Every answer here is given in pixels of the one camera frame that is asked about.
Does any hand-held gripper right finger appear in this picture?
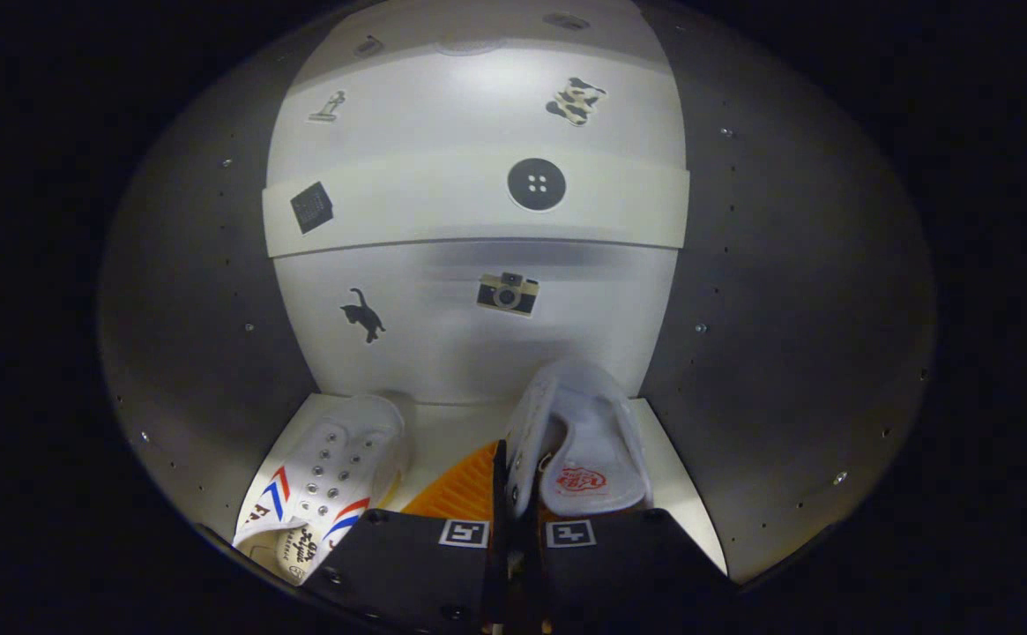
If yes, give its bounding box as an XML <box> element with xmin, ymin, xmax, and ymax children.
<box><xmin>517</xmin><ymin>504</ymin><xmax>739</xmax><ymax>635</ymax></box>

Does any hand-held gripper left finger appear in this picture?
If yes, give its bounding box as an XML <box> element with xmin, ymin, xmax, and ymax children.
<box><xmin>301</xmin><ymin>439</ymin><xmax>510</xmax><ymax>635</ymax></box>

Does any white canvas shoe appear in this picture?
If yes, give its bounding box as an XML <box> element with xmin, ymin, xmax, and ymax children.
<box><xmin>233</xmin><ymin>394</ymin><xmax>410</xmax><ymax>585</ymax></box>
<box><xmin>504</xmin><ymin>357</ymin><xmax>653</xmax><ymax>521</ymax></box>

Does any dark grey shoe cabinet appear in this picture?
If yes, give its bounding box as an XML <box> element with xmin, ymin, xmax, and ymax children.
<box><xmin>97</xmin><ymin>0</ymin><xmax>937</xmax><ymax>587</ymax></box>

